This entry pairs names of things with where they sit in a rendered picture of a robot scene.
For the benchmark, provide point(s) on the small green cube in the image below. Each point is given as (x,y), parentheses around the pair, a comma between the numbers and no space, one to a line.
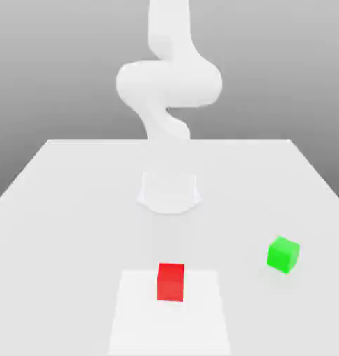
(282,254)

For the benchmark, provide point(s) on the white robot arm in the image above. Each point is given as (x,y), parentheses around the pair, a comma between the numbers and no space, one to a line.
(169,83)

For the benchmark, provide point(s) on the small red cube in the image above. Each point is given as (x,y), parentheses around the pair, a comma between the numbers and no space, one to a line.
(170,283)

